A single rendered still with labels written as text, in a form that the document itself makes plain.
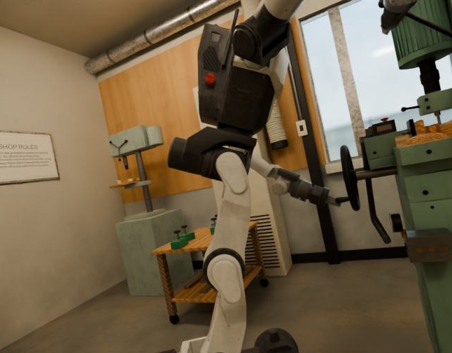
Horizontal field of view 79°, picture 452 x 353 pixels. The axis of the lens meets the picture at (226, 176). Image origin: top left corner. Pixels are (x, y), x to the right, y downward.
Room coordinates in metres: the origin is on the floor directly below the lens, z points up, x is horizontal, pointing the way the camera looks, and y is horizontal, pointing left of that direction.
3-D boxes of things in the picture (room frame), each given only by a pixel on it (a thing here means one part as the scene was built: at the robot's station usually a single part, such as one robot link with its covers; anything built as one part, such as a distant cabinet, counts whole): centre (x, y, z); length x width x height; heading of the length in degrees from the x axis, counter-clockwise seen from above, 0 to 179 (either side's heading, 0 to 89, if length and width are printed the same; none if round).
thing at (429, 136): (0.89, -0.65, 0.91); 0.12 x 0.09 x 0.03; 62
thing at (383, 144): (1.16, -0.67, 0.91); 0.15 x 0.14 x 0.09; 152
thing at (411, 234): (0.87, -0.58, 0.58); 0.12 x 0.08 x 0.08; 62
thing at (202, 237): (2.07, 0.21, 0.32); 0.66 x 0.57 x 0.64; 154
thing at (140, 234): (2.76, 0.80, 0.79); 0.62 x 0.48 x 1.58; 64
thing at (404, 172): (1.07, -0.77, 0.82); 0.40 x 0.21 x 0.04; 152
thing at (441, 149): (1.12, -0.75, 0.87); 0.61 x 0.30 x 0.06; 152
